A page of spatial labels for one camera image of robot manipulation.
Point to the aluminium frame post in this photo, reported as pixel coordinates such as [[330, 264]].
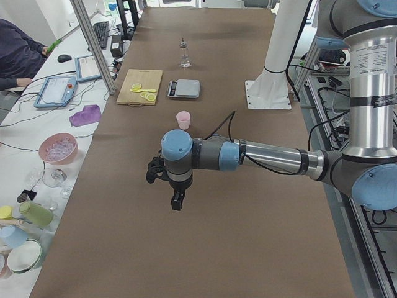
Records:
[[91, 39]]

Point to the seated person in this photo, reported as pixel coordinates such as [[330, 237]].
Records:
[[21, 56]]

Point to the blue cup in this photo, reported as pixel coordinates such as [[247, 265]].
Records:
[[13, 236]]

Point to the near teach pendant tablet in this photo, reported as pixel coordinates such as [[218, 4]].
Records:
[[56, 91]]

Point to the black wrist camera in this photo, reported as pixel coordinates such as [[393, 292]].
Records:
[[156, 170]]

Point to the purple cloth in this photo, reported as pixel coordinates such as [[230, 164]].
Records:
[[88, 115]]

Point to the lemon slice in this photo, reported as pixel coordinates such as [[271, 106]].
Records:
[[136, 86], [150, 97]]

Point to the black keyboard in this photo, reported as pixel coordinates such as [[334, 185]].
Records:
[[101, 30]]

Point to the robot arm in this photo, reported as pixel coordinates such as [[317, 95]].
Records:
[[366, 169]]

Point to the bamboo cutting board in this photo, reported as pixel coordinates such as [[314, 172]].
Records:
[[149, 79]]

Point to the far teach pendant tablet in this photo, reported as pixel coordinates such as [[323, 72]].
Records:
[[86, 69]]

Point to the pink plastic cup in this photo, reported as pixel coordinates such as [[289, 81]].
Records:
[[183, 120]]

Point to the teach pendant tablet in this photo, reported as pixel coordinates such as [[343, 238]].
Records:
[[56, 91], [86, 69]]

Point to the metal pourer cap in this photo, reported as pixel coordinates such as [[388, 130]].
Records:
[[183, 44]]

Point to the yellow cup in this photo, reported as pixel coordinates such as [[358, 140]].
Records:
[[6, 212]]

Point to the glass sauce bottle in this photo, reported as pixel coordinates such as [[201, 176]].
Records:
[[185, 61]]

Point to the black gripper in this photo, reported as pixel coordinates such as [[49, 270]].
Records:
[[178, 186]]

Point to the green handled tool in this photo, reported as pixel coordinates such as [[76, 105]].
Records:
[[58, 41]]

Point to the white green bowl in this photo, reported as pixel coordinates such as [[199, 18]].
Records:
[[26, 257]]

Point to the lemon slice near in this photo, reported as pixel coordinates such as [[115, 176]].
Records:
[[150, 97]]

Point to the yellow plastic knife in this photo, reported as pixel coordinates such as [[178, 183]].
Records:
[[143, 90]]

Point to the pink bowl with ice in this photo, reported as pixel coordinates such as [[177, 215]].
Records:
[[59, 149]]

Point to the wine glass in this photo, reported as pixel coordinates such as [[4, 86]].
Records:
[[53, 177]]

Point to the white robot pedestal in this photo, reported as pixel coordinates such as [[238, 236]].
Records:
[[270, 89]]

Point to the grey kitchen scale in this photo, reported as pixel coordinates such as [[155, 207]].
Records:
[[184, 88]]

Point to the lemon slice far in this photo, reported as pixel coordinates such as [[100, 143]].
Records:
[[136, 86]]

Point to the black computer mouse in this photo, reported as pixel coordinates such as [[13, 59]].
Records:
[[63, 58]]

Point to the green cup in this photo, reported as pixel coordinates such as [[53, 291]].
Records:
[[36, 214]]

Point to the black power adapter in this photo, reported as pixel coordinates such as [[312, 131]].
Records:
[[116, 46]]

